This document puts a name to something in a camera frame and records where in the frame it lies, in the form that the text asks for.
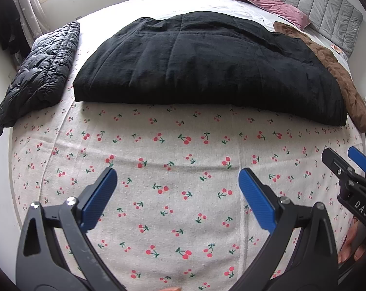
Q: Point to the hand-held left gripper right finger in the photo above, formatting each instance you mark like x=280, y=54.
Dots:
x=257, y=200

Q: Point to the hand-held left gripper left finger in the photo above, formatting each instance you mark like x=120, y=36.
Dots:
x=98, y=200

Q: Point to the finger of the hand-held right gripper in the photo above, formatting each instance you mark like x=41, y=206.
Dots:
x=360, y=159
x=337, y=165

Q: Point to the large black jacket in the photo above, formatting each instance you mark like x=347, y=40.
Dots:
x=207, y=63

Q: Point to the dark hanging clothes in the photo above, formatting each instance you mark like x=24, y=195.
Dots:
x=7, y=18

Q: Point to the person's right hand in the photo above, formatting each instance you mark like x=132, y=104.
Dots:
x=351, y=242

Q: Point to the cherry print blanket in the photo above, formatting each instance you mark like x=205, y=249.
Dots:
x=186, y=163

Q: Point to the brown garment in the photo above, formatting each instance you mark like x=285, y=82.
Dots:
x=346, y=78

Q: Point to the small printed packet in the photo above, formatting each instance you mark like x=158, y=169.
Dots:
x=337, y=48

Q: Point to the black quilted jacket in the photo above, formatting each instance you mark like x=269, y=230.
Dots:
x=37, y=72

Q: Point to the grey padded headboard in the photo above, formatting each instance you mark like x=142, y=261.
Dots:
x=319, y=6

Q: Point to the bed with white sheet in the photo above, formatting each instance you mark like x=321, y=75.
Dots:
x=86, y=33

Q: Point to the patterned curtain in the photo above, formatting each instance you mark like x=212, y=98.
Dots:
x=28, y=3

